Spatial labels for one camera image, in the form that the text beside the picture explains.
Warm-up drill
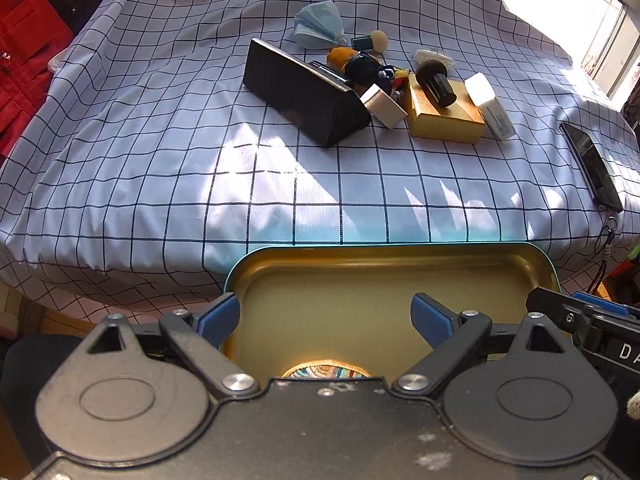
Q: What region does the black plush toy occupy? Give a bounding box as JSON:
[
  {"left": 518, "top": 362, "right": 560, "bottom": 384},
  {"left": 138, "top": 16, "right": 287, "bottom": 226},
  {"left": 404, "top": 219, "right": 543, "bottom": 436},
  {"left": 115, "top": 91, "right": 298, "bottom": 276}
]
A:
[{"left": 344, "top": 52, "right": 382, "bottom": 87}]

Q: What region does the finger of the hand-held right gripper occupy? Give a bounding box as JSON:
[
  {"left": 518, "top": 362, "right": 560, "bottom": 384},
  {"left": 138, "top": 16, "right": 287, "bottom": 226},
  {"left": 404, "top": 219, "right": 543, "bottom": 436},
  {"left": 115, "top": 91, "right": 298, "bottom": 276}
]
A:
[{"left": 525, "top": 287, "right": 635, "bottom": 343}]

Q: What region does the small cartoon mouse keychain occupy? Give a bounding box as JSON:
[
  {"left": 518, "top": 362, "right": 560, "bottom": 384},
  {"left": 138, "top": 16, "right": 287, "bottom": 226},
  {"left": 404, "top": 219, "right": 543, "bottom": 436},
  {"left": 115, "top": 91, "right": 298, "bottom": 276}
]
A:
[{"left": 377, "top": 64, "right": 412, "bottom": 97}]

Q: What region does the black triangular box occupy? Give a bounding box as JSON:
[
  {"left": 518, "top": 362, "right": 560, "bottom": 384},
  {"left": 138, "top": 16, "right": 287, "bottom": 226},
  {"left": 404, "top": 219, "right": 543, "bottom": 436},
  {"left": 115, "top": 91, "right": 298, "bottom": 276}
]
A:
[{"left": 243, "top": 38, "right": 372, "bottom": 149}]

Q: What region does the black smartphone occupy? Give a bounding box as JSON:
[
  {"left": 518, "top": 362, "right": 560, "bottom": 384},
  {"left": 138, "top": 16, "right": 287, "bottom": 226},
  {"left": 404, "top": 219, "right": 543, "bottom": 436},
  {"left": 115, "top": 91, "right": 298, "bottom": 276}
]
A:
[{"left": 559, "top": 121, "right": 625, "bottom": 213}]

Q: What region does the red bag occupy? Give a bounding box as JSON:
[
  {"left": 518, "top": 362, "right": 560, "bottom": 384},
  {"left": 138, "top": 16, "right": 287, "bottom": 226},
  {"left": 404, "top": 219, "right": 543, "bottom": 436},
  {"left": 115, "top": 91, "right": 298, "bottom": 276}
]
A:
[{"left": 0, "top": 0, "right": 76, "bottom": 157}]

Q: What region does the phone wrist strap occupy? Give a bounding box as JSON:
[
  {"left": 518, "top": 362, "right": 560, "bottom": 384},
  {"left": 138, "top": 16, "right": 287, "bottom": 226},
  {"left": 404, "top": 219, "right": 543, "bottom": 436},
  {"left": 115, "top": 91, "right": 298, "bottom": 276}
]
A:
[{"left": 599, "top": 210, "right": 619, "bottom": 263}]

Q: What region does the blue face mask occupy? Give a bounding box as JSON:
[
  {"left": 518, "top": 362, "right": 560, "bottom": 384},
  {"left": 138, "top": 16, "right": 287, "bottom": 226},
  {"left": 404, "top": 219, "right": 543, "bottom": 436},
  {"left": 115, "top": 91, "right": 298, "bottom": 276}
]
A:
[{"left": 294, "top": 0, "right": 349, "bottom": 51}]

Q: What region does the white pad in clear wrapper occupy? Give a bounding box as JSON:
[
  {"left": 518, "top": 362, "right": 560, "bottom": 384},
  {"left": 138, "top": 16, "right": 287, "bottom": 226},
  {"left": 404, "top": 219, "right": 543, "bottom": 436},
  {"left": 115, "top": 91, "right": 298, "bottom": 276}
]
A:
[{"left": 413, "top": 48, "right": 454, "bottom": 69}]

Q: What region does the black makeup brush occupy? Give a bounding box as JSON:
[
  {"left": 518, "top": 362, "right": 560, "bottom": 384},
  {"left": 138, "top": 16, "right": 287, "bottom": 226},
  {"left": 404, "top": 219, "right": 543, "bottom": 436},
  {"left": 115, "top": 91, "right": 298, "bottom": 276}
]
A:
[{"left": 416, "top": 60, "right": 459, "bottom": 109}]

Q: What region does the checked white bedsheet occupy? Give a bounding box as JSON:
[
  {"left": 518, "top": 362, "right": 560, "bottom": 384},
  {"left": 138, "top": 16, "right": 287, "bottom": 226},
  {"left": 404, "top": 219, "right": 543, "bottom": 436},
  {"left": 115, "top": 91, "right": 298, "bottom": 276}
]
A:
[{"left": 0, "top": 0, "right": 640, "bottom": 323}]

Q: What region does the teal tin box gold inside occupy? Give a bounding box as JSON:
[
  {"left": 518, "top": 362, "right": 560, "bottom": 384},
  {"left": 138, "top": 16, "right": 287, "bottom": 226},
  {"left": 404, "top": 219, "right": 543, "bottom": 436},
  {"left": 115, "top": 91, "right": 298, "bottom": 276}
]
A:
[{"left": 223, "top": 242, "right": 565, "bottom": 378}]

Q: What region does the small beige cube box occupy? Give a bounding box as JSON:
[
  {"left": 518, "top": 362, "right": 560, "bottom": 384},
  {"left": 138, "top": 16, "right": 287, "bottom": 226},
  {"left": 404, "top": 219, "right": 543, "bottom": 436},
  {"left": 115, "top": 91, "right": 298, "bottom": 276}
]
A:
[{"left": 361, "top": 84, "right": 409, "bottom": 131}]

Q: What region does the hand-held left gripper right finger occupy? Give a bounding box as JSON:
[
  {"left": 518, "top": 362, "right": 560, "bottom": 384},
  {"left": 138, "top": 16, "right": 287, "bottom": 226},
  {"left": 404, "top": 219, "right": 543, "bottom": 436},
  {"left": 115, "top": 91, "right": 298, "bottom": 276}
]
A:
[{"left": 392, "top": 294, "right": 576, "bottom": 395}]

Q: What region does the gold cardboard box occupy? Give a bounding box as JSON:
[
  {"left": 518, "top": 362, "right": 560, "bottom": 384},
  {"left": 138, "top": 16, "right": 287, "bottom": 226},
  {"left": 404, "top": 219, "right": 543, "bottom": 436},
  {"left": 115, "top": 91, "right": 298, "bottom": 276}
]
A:
[{"left": 407, "top": 74, "right": 487, "bottom": 146}]

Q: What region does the window frame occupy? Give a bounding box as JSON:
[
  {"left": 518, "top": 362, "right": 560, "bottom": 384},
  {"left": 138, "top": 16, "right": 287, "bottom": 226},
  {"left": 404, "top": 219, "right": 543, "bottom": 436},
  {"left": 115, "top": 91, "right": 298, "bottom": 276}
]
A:
[{"left": 567, "top": 0, "right": 640, "bottom": 103}]

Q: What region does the colourful round woven pad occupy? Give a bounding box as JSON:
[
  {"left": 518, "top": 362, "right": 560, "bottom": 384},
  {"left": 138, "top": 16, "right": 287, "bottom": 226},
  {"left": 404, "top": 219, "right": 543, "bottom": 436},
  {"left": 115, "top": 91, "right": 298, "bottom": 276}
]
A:
[{"left": 282, "top": 358, "right": 371, "bottom": 378}]

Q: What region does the white rectangular box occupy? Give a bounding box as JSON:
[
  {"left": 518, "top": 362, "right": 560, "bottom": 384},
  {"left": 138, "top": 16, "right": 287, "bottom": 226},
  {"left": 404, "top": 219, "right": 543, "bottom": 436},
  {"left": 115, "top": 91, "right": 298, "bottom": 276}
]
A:
[{"left": 464, "top": 72, "right": 517, "bottom": 141}]

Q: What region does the orange plush toy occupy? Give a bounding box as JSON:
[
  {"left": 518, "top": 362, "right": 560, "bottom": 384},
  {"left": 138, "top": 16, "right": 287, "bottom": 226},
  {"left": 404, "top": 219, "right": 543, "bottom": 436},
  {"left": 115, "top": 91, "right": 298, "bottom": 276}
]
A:
[{"left": 327, "top": 47, "right": 359, "bottom": 74}]

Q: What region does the beige makeup sponge green handle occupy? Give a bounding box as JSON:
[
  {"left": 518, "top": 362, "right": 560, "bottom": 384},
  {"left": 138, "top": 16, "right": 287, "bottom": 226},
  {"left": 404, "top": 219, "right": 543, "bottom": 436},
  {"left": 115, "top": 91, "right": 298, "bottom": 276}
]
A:
[{"left": 351, "top": 30, "right": 390, "bottom": 55}]

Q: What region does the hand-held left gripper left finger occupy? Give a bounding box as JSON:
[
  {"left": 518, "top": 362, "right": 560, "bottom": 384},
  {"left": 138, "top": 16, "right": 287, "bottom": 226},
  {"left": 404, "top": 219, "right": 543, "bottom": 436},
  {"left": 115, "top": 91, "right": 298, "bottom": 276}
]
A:
[{"left": 87, "top": 292, "right": 258, "bottom": 401}]

